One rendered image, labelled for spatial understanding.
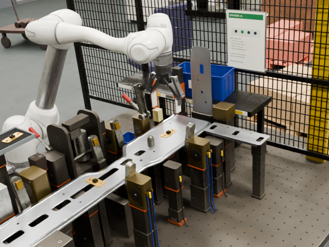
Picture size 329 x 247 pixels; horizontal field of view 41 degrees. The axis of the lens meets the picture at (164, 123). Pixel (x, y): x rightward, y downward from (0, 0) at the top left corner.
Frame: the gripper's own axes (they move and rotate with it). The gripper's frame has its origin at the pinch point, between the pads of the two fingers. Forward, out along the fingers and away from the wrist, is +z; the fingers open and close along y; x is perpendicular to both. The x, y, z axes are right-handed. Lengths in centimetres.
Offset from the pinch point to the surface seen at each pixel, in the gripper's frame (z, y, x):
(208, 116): 13.9, 5.4, 24.9
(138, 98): -1.8, -14.7, -1.8
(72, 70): 113, -363, 233
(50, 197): 14, -7, -63
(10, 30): 81, -551, 266
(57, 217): 14, 4, -69
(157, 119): 11.4, -11.3, 6.2
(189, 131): 4.4, 17.8, -7.4
